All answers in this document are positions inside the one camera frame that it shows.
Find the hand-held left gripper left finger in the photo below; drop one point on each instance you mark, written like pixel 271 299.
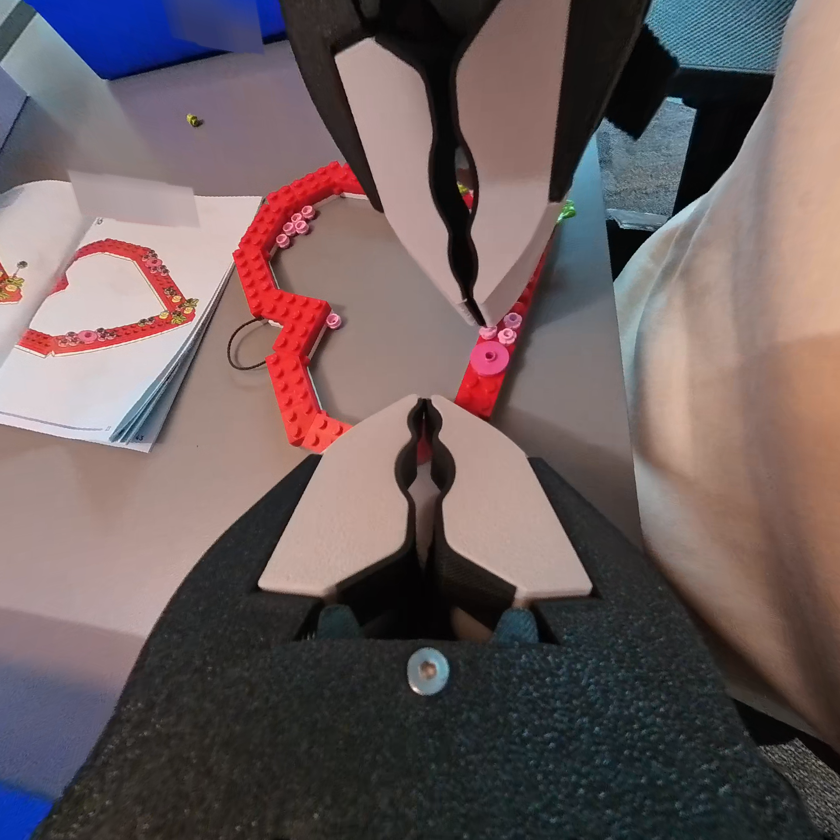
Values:
pixel 341 518

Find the instruction booklet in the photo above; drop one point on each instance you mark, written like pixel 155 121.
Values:
pixel 131 380

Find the person's light clothing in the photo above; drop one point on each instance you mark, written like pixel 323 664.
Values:
pixel 741 426

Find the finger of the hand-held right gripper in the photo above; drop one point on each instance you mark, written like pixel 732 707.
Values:
pixel 518 131
pixel 394 144

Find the red brick heart frame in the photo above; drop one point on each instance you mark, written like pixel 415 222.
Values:
pixel 262 262

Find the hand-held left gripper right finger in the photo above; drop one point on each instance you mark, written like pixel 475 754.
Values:
pixel 512 525

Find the magenta round plate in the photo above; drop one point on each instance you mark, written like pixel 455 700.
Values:
pixel 489 359

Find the grey desk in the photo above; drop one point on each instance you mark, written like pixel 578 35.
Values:
pixel 394 328

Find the black mesh office chair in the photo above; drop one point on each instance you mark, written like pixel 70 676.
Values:
pixel 722 33

